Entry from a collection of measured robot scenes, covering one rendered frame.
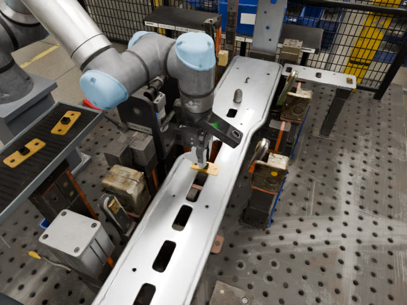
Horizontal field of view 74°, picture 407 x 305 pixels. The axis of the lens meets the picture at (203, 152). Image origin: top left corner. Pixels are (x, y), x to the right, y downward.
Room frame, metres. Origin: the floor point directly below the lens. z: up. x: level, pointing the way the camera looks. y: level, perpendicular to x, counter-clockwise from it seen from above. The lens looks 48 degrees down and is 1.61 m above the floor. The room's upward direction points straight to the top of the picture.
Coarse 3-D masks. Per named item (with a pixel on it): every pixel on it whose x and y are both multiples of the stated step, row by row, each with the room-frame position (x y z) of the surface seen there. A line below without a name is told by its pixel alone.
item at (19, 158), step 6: (30, 144) 0.43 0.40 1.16; (42, 144) 0.43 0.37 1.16; (18, 150) 0.40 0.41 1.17; (24, 150) 0.40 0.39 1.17; (30, 150) 0.41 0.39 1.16; (36, 150) 0.41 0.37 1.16; (12, 156) 0.39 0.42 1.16; (18, 156) 0.39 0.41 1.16; (24, 156) 0.39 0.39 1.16; (30, 156) 0.40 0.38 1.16; (6, 162) 0.38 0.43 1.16; (18, 162) 0.38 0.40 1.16
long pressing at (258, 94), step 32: (256, 64) 1.07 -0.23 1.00; (224, 96) 0.84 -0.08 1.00; (256, 96) 0.84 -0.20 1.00; (256, 128) 0.67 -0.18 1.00; (224, 160) 0.52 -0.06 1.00; (160, 192) 0.41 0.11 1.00; (224, 192) 0.41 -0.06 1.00; (160, 224) 0.32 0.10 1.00; (192, 224) 0.32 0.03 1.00; (128, 256) 0.24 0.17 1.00; (192, 256) 0.24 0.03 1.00; (128, 288) 0.17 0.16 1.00; (160, 288) 0.17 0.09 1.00; (192, 288) 0.17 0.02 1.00
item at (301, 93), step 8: (296, 88) 0.83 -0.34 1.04; (288, 96) 0.79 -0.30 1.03; (296, 96) 0.79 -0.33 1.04; (304, 96) 0.78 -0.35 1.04; (288, 104) 0.79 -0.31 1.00; (296, 104) 0.78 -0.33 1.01; (304, 104) 0.77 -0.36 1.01; (288, 112) 0.79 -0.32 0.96; (296, 112) 0.78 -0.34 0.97; (304, 112) 0.77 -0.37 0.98; (288, 120) 0.78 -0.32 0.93; (296, 120) 0.78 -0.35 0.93; (304, 120) 0.78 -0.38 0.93; (296, 128) 0.78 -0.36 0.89; (288, 136) 0.79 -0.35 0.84; (288, 144) 0.78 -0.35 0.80; (288, 152) 0.77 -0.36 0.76
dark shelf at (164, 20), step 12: (156, 12) 1.56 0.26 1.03; (168, 12) 1.56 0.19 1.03; (180, 12) 1.56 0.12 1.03; (192, 12) 1.56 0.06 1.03; (204, 12) 1.56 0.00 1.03; (144, 24) 1.46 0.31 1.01; (156, 24) 1.43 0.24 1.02; (168, 24) 1.41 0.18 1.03; (180, 24) 1.40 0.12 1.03; (192, 24) 1.40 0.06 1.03; (288, 24) 1.40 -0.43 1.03; (240, 36) 1.28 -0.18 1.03; (252, 36) 1.27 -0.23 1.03; (288, 36) 1.27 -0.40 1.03; (300, 36) 1.27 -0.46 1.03; (312, 36) 1.27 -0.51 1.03; (312, 48) 1.16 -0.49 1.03
